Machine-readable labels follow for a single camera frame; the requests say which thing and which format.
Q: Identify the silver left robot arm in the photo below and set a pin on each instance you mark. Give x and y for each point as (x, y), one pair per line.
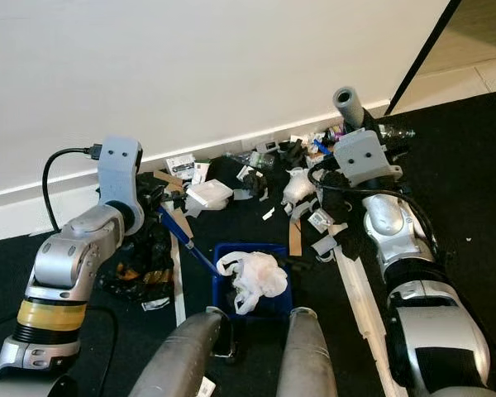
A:
(70, 260)

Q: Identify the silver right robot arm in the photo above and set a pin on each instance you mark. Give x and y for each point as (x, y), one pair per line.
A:
(438, 331)

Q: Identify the purple label plastic bottle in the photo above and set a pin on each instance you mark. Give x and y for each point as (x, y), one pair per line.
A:
(333, 131)

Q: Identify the white printed packet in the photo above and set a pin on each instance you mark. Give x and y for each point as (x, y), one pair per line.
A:
(180, 165)

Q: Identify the white flat box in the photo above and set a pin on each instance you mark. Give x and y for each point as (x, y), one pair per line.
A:
(208, 194)

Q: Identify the black crumpled plastic bag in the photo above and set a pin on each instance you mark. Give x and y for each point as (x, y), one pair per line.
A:
(140, 265)

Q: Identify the thin white strip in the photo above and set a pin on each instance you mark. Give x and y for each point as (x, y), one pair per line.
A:
(178, 289)

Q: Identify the white torn plastic wrapper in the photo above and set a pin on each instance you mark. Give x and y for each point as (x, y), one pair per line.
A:
(298, 188)

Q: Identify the black crumpled cloth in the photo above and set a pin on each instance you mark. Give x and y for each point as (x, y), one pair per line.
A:
(252, 182)

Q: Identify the clear plastic bottle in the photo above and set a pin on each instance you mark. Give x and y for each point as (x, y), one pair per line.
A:
(248, 159)

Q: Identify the small white packet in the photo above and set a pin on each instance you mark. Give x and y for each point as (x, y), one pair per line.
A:
(320, 220)

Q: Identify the white crumpled plastic bag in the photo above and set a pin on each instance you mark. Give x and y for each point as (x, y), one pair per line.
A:
(256, 277)

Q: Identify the white baseboard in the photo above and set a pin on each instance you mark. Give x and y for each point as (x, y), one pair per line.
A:
(16, 215)

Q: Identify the brown cardboard strip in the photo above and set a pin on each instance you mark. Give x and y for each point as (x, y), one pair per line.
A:
(296, 240)

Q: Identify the long pale wooden strip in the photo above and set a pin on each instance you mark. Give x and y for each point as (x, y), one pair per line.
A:
(364, 318)

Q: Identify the grey robot right leg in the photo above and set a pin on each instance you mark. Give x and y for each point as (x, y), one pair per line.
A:
(314, 360)

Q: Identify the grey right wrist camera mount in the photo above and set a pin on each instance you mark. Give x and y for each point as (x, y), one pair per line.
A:
(365, 159)

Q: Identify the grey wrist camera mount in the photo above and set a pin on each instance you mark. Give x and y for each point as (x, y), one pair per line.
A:
(365, 159)
(121, 174)

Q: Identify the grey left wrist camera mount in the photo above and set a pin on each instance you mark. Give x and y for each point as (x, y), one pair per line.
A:
(121, 174)

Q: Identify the black door frame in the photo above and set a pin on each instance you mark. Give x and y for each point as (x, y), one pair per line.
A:
(426, 55)

